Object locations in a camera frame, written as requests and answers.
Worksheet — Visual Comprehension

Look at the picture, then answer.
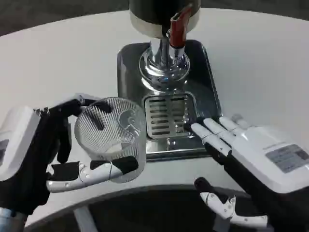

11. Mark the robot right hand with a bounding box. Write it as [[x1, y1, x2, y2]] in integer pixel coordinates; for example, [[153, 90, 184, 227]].
[[190, 114, 309, 232]]

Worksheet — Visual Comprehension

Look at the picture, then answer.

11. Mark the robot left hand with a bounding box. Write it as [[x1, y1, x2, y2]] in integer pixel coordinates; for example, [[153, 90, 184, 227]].
[[0, 95, 140, 216]]

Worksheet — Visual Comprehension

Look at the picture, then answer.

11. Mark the clear ribbed glass cup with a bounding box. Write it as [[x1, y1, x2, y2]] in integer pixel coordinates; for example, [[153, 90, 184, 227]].
[[74, 96, 147, 184]]

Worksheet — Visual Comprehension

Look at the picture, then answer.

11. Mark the white table leg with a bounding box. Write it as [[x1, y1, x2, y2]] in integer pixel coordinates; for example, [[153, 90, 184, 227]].
[[73, 205, 98, 232]]

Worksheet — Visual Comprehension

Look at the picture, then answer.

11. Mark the slotted steel drip grid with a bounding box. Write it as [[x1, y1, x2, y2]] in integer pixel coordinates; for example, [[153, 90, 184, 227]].
[[144, 93, 197, 141]]

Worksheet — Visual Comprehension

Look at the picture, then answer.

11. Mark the black steel drink dispenser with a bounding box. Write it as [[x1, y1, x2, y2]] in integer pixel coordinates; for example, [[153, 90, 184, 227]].
[[128, 0, 201, 92]]

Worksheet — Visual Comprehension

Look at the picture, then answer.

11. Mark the red tap handle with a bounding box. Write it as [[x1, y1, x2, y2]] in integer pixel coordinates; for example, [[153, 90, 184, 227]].
[[168, 4, 193, 49]]

